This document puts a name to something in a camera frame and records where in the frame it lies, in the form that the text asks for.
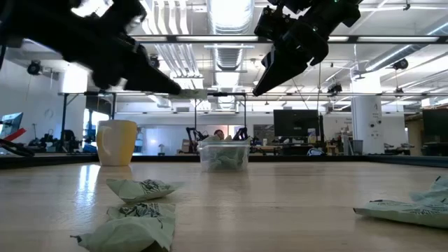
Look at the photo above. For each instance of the black aluminium table frame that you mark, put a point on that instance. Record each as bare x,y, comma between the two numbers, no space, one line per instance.
350,159

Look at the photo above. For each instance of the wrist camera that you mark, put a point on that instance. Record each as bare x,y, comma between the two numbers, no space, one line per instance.
122,14
271,22

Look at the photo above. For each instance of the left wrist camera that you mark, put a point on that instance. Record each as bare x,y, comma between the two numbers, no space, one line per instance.
122,14

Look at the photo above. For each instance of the grey waste bin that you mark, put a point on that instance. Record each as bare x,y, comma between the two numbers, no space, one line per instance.
357,147

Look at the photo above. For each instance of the black computer monitor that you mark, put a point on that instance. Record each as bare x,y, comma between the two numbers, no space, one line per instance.
297,122

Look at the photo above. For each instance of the yellow ceramic mug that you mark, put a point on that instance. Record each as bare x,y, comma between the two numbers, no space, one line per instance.
117,143

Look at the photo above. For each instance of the black rig stand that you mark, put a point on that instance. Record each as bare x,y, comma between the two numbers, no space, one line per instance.
99,105

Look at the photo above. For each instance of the silver ventilation duct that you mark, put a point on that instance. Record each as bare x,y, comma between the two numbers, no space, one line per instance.
229,56

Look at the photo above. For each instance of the dark wide monitor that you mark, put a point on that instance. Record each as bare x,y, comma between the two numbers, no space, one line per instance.
435,122

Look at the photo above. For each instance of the clear plastic bin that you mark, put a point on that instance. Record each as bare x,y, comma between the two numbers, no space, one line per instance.
224,164

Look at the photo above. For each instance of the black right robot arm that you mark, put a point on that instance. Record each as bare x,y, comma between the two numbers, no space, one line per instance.
332,10

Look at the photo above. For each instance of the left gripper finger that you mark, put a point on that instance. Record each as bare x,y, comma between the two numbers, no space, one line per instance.
145,56
140,77

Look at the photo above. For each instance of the tilted grey monitor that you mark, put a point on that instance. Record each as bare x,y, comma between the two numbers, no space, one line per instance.
10,124

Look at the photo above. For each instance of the person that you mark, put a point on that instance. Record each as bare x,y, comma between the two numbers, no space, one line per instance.
219,134

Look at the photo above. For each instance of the red flat item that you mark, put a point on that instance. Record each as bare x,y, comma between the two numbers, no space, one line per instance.
14,134

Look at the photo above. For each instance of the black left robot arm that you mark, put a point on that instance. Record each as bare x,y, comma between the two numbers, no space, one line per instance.
52,28

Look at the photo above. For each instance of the pile of sweetener packets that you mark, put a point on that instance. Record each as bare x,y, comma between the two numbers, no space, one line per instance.
224,159

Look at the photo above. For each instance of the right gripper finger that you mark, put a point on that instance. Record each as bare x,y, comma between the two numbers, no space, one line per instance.
280,68
270,57

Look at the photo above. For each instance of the black rig frame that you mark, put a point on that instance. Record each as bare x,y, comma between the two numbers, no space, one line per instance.
245,115

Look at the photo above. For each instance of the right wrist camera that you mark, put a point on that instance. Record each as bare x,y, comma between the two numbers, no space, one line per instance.
271,22

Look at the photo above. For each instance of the white round column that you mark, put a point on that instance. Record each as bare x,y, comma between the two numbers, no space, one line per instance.
367,119

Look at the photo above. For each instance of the black ceiling reel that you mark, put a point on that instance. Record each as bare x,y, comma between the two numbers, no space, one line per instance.
400,64
34,67

